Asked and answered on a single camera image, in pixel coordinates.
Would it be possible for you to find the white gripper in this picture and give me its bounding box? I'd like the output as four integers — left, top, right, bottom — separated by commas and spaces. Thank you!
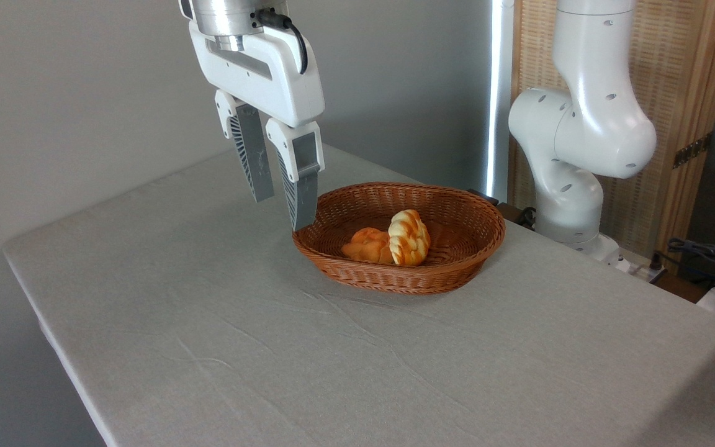
189, 22, 326, 232

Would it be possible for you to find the braided bread loaf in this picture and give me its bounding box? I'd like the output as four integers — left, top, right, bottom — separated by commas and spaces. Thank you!
388, 209, 431, 267

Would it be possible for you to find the orange bread roll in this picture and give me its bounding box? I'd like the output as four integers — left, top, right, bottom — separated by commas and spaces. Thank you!
341, 227, 394, 265

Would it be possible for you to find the grey tablecloth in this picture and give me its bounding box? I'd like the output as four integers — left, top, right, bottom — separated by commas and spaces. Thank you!
2, 140, 715, 447

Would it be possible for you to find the brown wicker basket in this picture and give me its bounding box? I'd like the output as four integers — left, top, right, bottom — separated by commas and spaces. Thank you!
292, 181, 506, 295

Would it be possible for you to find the white vertical pole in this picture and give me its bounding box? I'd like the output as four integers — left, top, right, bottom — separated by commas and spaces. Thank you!
485, 0, 515, 202

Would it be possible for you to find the wooden folding screen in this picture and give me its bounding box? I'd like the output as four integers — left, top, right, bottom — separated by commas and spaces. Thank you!
510, 0, 715, 274

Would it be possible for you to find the metal screen hinge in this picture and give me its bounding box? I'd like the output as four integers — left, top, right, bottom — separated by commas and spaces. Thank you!
673, 133, 712, 169

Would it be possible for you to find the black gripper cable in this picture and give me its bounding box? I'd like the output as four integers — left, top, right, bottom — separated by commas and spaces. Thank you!
257, 9, 309, 75

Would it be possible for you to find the black cable bundle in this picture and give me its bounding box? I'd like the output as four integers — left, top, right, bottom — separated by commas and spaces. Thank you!
667, 238, 715, 292

